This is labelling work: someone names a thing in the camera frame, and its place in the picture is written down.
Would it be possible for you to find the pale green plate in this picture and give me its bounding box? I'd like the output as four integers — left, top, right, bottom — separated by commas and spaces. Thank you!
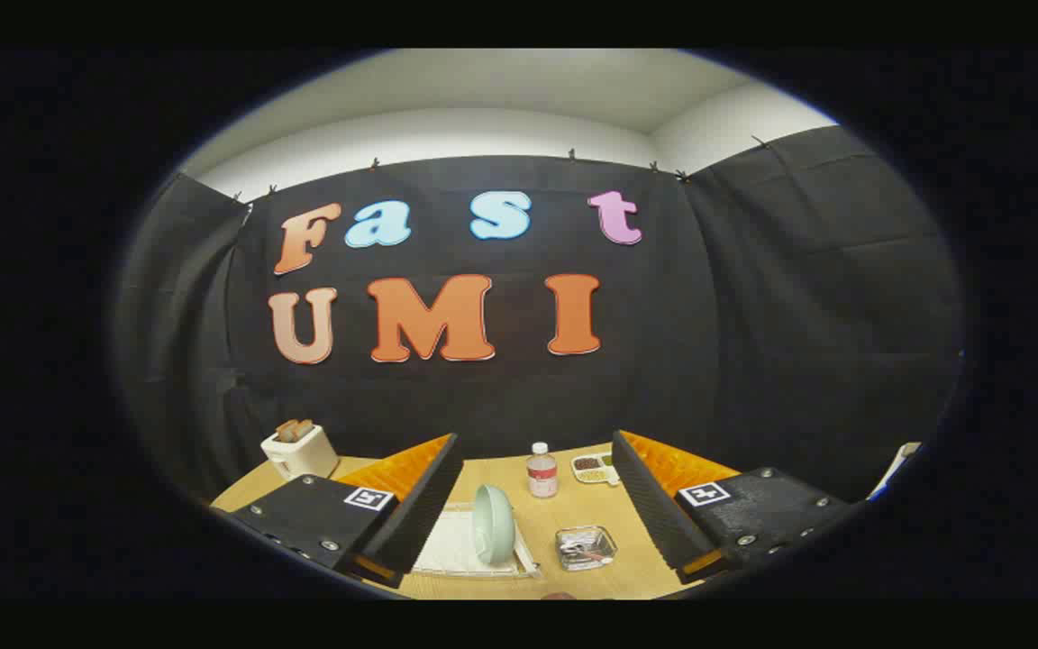
471, 484, 516, 566

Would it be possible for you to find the clear bottle red label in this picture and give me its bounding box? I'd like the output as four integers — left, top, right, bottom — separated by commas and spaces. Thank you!
526, 442, 560, 499

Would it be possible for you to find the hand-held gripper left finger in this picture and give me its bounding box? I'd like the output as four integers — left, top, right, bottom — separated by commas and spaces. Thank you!
229, 433, 466, 589

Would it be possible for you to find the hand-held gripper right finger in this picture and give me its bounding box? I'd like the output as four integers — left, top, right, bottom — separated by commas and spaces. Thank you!
611, 430, 853, 585

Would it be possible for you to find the white wire dish rack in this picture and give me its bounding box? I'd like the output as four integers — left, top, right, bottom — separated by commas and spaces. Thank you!
411, 502, 542, 580

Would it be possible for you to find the metal wire basket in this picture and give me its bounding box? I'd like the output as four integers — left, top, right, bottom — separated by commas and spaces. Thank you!
556, 526, 618, 572

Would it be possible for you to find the white toaster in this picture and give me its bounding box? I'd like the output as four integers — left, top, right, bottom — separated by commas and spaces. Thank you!
260, 427, 341, 481

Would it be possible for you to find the white divided snack dish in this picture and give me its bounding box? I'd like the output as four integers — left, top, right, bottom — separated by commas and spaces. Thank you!
570, 452, 621, 487

